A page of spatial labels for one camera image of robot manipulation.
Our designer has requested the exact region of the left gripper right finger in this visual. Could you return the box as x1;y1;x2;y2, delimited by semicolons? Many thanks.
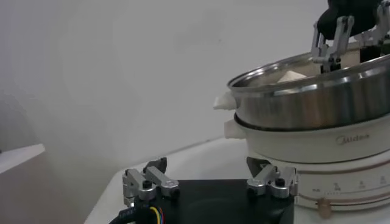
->
246;155;299;199

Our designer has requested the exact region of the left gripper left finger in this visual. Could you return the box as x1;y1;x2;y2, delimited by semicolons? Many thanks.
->
122;157;180;208

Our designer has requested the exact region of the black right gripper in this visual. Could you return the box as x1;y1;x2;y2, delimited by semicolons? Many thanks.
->
311;0;390;74

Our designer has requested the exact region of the white electric cooker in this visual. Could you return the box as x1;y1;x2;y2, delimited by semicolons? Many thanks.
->
224;114;390;224

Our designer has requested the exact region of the white steamed baozi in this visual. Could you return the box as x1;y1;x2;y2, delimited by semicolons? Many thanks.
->
275;70;308;85

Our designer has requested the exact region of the white side table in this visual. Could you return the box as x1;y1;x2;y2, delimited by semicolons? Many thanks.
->
0;143;46;174

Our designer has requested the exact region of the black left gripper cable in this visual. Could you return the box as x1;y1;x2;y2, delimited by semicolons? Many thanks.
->
108;205;165;224

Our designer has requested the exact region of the stainless steel steamer basket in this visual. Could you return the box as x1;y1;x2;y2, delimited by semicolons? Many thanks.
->
213;39;390;132

